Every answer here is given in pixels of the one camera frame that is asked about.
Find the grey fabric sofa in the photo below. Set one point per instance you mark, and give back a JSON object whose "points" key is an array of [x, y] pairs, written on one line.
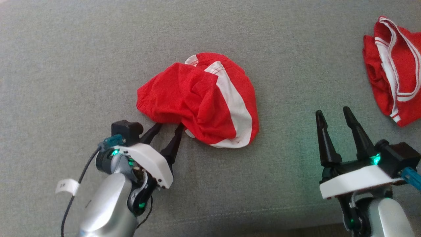
{"points": [[210, 197]]}

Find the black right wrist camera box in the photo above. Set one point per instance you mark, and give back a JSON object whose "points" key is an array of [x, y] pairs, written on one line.
{"points": [[399, 156]]}

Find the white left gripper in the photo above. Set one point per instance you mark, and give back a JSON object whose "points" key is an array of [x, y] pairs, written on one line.
{"points": [[149, 163]]}

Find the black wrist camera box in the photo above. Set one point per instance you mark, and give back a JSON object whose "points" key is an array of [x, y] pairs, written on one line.
{"points": [[126, 131], [399, 156]]}

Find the red shirt with white sleeves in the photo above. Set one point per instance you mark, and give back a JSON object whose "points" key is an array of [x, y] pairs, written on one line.
{"points": [[404, 75]]}

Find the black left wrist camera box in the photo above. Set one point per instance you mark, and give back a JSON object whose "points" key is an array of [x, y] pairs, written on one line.
{"points": [[126, 131]]}

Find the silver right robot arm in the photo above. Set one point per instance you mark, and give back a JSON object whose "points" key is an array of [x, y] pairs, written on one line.
{"points": [[381, 217]]}

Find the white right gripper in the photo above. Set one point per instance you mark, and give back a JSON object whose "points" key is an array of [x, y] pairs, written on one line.
{"points": [[358, 179]]}

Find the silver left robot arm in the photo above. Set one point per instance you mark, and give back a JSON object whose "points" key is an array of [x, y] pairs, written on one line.
{"points": [[111, 204]]}

